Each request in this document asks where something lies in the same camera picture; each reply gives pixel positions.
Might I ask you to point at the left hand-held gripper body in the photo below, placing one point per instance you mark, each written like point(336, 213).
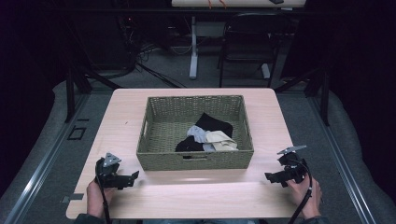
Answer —
point(107, 174)

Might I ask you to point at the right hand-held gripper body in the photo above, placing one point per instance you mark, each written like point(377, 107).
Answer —
point(294, 168)

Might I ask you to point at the olive woven basket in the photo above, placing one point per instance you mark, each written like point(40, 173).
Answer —
point(162, 124)

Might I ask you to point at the black sock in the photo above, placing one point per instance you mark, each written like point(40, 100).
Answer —
point(214, 123)
point(188, 145)

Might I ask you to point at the cream sock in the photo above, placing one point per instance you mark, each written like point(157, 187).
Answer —
point(222, 140)

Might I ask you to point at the light grey sock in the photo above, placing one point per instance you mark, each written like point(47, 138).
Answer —
point(199, 133)

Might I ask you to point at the person's right hand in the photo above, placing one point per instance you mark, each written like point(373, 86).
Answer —
point(306, 196)

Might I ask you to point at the person's left hand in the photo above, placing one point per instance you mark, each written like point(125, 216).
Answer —
point(96, 199)

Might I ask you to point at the grey tape strip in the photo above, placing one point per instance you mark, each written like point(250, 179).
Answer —
point(74, 197)

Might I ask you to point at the person's left sleeve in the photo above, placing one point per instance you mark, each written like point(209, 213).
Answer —
point(88, 219)

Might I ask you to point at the person's sleeve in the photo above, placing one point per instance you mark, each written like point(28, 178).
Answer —
point(317, 220)
point(88, 219)

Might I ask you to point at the person's right sleeve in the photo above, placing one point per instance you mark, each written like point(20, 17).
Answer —
point(317, 220)

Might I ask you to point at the small black tape strip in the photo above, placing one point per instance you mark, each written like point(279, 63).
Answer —
point(83, 119)

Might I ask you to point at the black metal stand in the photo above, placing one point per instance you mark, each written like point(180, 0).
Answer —
point(325, 99)
point(70, 93)

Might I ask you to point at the white desk foot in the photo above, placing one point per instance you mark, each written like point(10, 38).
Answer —
point(265, 71)

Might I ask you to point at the white desk leg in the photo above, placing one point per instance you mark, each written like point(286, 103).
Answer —
point(193, 56)

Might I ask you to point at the black chair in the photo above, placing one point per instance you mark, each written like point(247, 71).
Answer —
point(249, 40)

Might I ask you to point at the aluminium floor rail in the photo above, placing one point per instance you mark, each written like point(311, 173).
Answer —
point(342, 168)
point(40, 174)

